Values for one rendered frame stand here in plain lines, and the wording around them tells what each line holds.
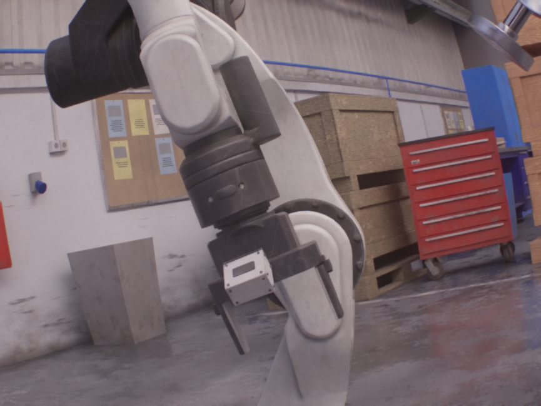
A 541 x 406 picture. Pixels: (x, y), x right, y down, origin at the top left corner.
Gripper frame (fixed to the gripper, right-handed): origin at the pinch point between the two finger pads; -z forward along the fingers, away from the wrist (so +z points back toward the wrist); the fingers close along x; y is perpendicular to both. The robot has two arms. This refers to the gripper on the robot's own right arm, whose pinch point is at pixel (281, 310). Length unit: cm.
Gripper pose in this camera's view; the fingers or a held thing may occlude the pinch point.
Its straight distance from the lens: 81.5
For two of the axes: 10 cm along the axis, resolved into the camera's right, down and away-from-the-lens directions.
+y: 1.0, -0.2, 9.9
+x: 9.2, -3.8, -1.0
